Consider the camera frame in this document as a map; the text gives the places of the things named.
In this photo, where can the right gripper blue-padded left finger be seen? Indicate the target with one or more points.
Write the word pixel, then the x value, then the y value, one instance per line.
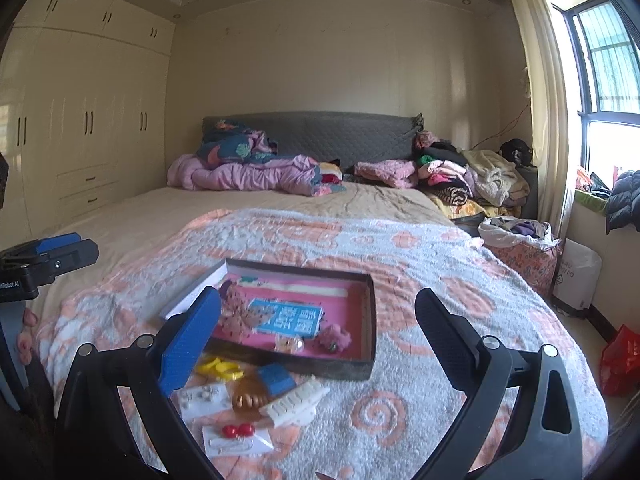
pixel 183 338

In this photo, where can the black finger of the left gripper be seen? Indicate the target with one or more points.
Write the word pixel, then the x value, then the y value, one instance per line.
pixel 45 269

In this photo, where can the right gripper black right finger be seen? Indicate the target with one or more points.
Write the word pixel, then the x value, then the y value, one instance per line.
pixel 452 338

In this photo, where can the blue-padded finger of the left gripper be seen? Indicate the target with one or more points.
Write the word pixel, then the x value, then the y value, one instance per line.
pixel 69 244

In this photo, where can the earring card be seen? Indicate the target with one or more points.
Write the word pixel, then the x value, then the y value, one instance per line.
pixel 204 400

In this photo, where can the pink polka-dot fabric bow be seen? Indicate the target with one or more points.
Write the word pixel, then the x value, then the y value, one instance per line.
pixel 238 319

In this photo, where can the amber hair claw clip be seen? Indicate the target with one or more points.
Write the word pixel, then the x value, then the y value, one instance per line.
pixel 249 395

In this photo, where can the red bead earrings card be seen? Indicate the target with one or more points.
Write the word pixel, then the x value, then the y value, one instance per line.
pixel 236 440

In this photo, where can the small blue box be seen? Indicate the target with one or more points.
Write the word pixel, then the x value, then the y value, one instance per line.
pixel 276 379

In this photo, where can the white comb hair clip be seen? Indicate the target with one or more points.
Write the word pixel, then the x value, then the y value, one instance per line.
pixel 297 407

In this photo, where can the person's left hand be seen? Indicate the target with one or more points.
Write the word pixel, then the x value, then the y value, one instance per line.
pixel 24 340

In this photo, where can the beige bed sheet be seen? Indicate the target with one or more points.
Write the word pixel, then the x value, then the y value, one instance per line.
pixel 125 219

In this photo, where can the floral laundry bag with clothes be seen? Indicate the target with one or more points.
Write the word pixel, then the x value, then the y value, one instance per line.
pixel 526 246

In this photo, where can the dark shallow cardboard tray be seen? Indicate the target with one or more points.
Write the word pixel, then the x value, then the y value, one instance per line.
pixel 325 320

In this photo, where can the red plastic bag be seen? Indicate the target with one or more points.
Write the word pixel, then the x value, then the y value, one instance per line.
pixel 619 364

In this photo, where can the pile of mixed clothes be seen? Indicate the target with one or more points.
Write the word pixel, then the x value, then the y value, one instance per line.
pixel 456 177

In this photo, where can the cream built-in wardrobe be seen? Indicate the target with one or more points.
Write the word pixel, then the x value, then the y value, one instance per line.
pixel 83 90

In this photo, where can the pink folded knit garment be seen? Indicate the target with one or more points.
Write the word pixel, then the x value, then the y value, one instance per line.
pixel 395 173

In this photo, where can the black puffer jacket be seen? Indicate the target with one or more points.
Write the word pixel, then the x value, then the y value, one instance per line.
pixel 623 207

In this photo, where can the pink crumpled quilt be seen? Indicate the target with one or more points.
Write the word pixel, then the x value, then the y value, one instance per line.
pixel 299 175

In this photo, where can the dark floral pillow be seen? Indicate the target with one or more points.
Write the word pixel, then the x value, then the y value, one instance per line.
pixel 230 142

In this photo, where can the grey quilted headboard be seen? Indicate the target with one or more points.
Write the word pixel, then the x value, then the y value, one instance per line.
pixel 324 136

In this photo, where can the cream curtain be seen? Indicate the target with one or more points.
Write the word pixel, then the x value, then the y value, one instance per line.
pixel 554 137

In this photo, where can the window with metal bars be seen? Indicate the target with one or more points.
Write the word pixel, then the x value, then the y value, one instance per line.
pixel 606 60

